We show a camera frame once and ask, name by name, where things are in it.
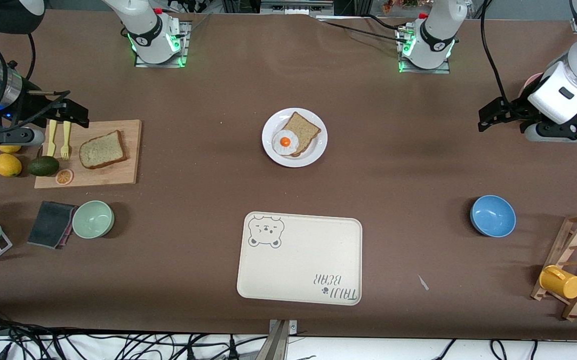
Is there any yellow mug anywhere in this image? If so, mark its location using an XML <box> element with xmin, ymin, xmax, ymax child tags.
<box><xmin>539</xmin><ymin>265</ymin><xmax>577</xmax><ymax>300</ymax></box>

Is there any toy fried egg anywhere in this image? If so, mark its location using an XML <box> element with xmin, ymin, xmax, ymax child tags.
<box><xmin>271</xmin><ymin>129</ymin><xmax>300</xmax><ymax>156</ymax></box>

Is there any white round plate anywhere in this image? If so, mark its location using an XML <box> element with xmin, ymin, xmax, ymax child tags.
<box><xmin>261</xmin><ymin>107</ymin><xmax>329</xmax><ymax>168</ymax></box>

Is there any yellow plastic fork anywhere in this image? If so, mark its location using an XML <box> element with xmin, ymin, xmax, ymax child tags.
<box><xmin>60</xmin><ymin>120</ymin><xmax>72</xmax><ymax>161</ymax></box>

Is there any pale green bowl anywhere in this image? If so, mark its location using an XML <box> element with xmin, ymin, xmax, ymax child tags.
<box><xmin>72</xmin><ymin>200</ymin><xmax>115</xmax><ymax>239</ymax></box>

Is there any metal table bracket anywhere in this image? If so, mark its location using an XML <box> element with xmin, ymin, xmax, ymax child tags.
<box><xmin>267</xmin><ymin>319</ymin><xmax>298</xmax><ymax>360</ymax></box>

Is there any dark grey folded cloth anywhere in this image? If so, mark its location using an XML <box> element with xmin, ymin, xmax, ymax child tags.
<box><xmin>27</xmin><ymin>201</ymin><xmax>78</xmax><ymax>250</ymax></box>

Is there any brown bread slice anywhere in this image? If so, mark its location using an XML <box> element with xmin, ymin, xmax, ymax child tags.
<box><xmin>281</xmin><ymin>111</ymin><xmax>322</xmax><ymax>158</ymax></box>
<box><xmin>78</xmin><ymin>130</ymin><xmax>128</xmax><ymax>170</ymax></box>

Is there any wooden mug rack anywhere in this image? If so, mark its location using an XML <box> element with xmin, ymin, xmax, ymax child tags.
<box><xmin>530</xmin><ymin>211</ymin><xmax>577</xmax><ymax>322</ymax></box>

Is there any yellow plastic knife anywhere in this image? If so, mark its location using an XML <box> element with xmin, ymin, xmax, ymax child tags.
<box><xmin>46</xmin><ymin>119</ymin><xmax>58</xmax><ymax>158</ymax></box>

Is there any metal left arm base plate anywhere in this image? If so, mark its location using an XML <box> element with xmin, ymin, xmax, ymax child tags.
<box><xmin>396</xmin><ymin>25</ymin><xmax>452</xmax><ymax>75</ymax></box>

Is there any wooden cutting board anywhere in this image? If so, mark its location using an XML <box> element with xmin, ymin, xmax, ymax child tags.
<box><xmin>34</xmin><ymin>119</ymin><xmax>143</xmax><ymax>190</ymax></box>

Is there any dark green avocado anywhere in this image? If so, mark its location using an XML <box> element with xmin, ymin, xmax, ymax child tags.
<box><xmin>27</xmin><ymin>155</ymin><xmax>61</xmax><ymax>177</ymax></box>

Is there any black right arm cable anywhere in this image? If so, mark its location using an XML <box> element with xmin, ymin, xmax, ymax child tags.
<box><xmin>0</xmin><ymin>17</ymin><xmax>37</xmax><ymax>133</ymax></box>

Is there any pink plate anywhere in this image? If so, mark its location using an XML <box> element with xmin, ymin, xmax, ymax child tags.
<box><xmin>518</xmin><ymin>72</ymin><xmax>544</xmax><ymax>100</ymax></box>

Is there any cream bear print tray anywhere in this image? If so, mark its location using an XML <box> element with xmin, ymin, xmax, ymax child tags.
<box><xmin>236</xmin><ymin>211</ymin><xmax>363</xmax><ymax>306</ymax></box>

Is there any black cable on table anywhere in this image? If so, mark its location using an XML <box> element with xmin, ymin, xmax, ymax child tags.
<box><xmin>313</xmin><ymin>17</ymin><xmax>409</xmax><ymax>43</ymax></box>

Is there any black cable bundle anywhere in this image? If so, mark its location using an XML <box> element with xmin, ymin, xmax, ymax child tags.
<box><xmin>0</xmin><ymin>320</ymin><xmax>269</xmax><ymax>360</ymax></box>

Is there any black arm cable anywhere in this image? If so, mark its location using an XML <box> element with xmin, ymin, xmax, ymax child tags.
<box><xmin>0</xmin><ymin>17</ymin><xmax>37</xmax><ymax>133</ymax></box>
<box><xmin>479</xmin><ymin>0</ymin><xmax>512</xmax><ymax>103</ymax></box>

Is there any blue bowl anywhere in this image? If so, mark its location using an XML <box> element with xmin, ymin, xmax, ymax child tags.
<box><xmin>470</xmin><ymin>194</ymin><xmax>517</xmax><ymax>238</ymax></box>

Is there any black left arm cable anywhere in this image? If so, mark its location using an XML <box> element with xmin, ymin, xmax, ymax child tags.
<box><xmin>479</xmin><ymin>0</ymin><xmax>512</xmax><ymax>103</ymax></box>

